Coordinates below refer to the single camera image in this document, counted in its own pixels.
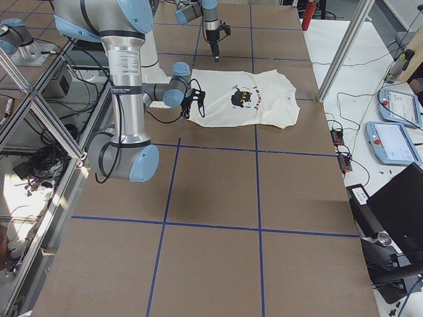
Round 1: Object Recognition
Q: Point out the black monitor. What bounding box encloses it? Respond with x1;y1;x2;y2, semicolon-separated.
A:
367;163;422;263

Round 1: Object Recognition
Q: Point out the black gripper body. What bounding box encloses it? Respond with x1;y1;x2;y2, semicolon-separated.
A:
181;88;206;114
204;22;231;57

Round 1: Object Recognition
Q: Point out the grey power box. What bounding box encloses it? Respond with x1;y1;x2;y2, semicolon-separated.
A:
45;69;72;97

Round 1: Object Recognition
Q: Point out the orange black adapter box far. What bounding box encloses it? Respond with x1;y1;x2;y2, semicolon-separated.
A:
330;129;345;147

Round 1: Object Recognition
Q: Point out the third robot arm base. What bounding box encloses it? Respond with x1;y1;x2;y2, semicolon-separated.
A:
1;18;56;67

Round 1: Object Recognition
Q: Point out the teach pendant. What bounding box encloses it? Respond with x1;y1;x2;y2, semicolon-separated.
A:
377;88;422;128
365;122;422;166

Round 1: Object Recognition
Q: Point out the aluminium frame rack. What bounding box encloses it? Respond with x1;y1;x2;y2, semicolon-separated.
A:
1;39;111;316

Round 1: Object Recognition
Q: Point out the orange black adapter box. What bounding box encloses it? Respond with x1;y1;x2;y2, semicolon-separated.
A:
337;153;352;174
330;129;345;147

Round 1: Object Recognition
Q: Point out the far teach pendant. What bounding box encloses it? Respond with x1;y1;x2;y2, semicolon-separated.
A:
377;88;422;128

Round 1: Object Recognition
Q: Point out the near teach pendant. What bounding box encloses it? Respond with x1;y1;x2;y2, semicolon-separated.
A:
365;122;422;166

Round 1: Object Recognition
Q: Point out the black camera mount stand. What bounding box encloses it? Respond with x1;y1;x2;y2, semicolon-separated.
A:
346;184;422;304

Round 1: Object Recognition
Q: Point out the orange black adapter box near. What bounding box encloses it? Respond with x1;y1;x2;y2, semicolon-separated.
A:
337;153;352;174

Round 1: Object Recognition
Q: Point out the cream cat print shirt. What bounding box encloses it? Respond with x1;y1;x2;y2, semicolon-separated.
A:
189;69;300;129

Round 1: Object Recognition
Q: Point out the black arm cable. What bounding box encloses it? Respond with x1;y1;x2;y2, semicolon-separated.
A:
94;77;207;184

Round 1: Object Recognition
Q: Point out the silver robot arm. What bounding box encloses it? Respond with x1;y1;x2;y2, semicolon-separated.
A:
54;1;206;182
174;0;231;62

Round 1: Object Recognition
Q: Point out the aluminium frame post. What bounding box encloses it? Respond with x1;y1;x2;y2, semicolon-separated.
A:
317;0;375;103

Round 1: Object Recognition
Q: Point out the red fire extinguisher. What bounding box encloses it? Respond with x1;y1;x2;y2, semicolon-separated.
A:
301;0;317;31

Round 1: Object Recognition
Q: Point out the tangled cable pile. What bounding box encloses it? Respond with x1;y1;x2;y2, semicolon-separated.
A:
13;145;72;192

